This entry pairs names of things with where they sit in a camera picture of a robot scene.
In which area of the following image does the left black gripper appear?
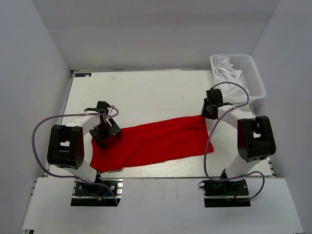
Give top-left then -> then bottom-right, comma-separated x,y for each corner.
90,117 -> 121,148

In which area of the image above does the red t shirt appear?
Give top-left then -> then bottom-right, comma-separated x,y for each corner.
91,116 -> 214,173

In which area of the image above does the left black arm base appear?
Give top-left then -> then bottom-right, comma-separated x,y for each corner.
71,178 -> 123,207

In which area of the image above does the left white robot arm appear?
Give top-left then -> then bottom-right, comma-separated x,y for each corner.
47,101 -> 121,195

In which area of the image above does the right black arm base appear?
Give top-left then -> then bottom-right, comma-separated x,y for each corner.
198,179 -> 251,208

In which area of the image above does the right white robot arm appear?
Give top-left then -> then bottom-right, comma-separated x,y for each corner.
201,88 -> 276,195

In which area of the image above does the white crumpled t shirt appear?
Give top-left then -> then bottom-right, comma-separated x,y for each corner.
213,56 -> 246,98

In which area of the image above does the white plastic basket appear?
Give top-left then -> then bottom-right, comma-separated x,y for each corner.
210,54 -> 266,104

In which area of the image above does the blue label sticker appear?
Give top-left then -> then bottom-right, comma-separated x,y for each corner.
75,73 -> 92,78

